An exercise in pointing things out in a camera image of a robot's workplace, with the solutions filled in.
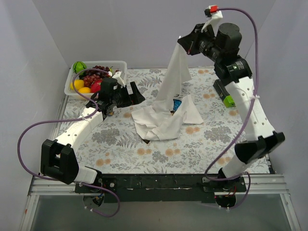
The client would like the white t-shirt with flower print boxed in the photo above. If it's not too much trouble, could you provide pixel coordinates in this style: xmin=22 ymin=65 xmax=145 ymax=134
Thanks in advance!
xmin=131 ymin=43 xmax=204 ymax=141

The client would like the black green product box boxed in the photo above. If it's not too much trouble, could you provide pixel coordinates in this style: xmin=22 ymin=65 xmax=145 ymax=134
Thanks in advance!
xmin=213 ymin=79 xmax=235 ymax=108

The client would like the red grape bunch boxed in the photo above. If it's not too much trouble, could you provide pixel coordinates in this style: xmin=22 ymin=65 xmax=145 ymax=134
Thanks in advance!
xmin=83 ymin=74 xmax=102 ymax=88

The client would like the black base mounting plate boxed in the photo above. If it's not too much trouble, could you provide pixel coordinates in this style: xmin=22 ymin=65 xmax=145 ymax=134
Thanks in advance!
xmin=74 ymin=173 xmax=248 ymax=203

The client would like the floral table mat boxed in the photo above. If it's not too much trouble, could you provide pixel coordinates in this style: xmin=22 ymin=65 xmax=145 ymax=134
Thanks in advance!
xmin=47 ymin=67 xmax=270 ymax=174

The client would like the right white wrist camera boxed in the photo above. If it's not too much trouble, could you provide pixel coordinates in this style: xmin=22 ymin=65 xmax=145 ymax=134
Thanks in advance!
xmin=201 ymin=5 xmax=223 ymax=32

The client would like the toy watermelon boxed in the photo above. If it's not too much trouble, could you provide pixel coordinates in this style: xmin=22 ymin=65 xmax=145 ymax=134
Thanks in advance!
xmin=73 ymin=61 xmax=87 ymax=75

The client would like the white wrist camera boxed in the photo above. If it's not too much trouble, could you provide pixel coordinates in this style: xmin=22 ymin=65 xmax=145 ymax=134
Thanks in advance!
xmin=112 ymin=71 xmax=127 ymax=87
xmin=201 ymin=5 xmax=223 ymax=32

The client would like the yellow toy lemon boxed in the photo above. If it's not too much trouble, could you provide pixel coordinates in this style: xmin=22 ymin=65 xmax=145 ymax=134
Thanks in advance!
xmin=78 ymin=87 xmax=91 ymax=94
xmin=70 ymin=79 xmax=84 ymax=90

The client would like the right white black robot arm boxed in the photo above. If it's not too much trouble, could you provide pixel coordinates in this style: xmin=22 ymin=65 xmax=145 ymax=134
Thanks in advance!
xmin=178 ymin=23 xmax=285 ymax=191

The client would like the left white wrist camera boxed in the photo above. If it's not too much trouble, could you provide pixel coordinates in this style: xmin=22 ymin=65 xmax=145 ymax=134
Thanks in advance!
xmin=112 ymin=71 xmax=127 ymax=87

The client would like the aluminium frame rail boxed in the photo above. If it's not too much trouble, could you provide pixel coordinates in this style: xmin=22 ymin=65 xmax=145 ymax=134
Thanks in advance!
xmin=19 ymin=64 xmax=301 ymax=231

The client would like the white plastic fruit basket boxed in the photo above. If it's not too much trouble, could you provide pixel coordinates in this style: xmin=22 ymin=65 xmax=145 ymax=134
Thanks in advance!
xmin=64 ymin=61 xmax=128 ymax=100

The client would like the yellow toy lemon left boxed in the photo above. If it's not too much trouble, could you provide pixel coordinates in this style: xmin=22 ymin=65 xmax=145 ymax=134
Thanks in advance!
xmin=70 ymin=79 xmax=84 ymax=90

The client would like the dark purple grape bunch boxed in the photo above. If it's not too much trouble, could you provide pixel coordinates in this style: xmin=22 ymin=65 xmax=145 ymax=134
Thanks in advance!
xmin=84 ymin=65 xmax=111 ymax=78

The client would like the yellow toy lemon front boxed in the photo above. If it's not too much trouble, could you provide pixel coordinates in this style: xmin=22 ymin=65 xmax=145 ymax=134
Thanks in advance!
xmin=78 ymin=87 xmax=91 ymax=94

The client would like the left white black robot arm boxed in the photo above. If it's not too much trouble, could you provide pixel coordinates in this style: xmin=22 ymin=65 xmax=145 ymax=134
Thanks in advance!
xmin=40 ymin=78 xmax=145 ymax=193

